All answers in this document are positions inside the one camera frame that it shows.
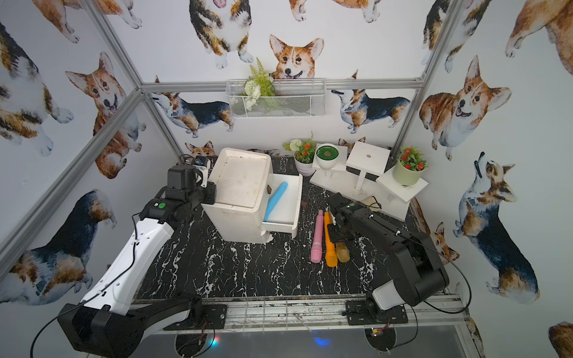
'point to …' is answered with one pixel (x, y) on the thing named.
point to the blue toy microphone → (274, 198)
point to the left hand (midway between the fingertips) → (213, 180)
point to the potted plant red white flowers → (304, 154)
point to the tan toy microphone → (342, 252)
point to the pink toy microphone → (316, 247)
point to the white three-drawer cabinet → (245, 187)
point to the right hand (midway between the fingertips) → (336, 235)
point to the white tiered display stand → (361, 177)
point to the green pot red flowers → (409, 166)
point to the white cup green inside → (327, 155)
